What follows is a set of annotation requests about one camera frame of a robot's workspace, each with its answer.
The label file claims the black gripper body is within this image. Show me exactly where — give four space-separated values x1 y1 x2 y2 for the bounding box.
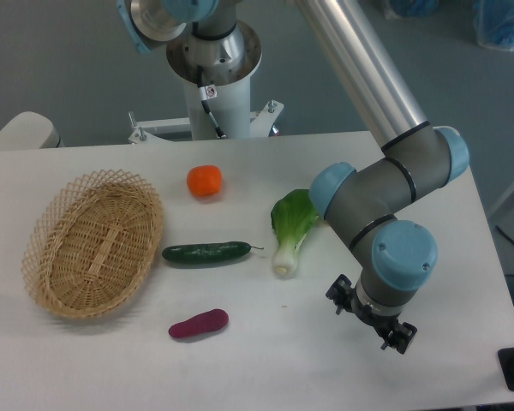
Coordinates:
347 288 398 335

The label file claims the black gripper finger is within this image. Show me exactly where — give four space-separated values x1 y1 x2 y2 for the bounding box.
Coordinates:
379 320 417 354
326 274 352 315

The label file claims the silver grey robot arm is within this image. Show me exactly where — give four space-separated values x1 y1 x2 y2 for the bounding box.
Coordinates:
116 1 469 353

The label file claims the green cucumber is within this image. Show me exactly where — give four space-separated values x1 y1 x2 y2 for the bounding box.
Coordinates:
161 241 262 265

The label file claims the green bok choy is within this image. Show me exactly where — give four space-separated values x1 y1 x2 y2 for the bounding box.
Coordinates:
271 188 320 277

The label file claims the purple sweet potato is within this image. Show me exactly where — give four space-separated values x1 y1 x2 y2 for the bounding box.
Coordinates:
168 308 230 339

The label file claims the orange tomato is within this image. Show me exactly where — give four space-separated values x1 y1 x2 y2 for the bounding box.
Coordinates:
186 164 223 197

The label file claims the woven wicker basket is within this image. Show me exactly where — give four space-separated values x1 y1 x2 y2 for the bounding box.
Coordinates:
21 170 164 319

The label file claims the blue plastic bag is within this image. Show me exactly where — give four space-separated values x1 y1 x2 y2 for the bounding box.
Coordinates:
473 0 514 52

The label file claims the white chair back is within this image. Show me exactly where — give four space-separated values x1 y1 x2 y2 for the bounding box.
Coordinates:
0 111 64 152

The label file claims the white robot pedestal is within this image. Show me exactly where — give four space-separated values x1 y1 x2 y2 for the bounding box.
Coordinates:
129 21 284 144

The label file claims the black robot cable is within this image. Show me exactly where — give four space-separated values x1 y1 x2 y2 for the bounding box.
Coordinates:
195 63 228 140

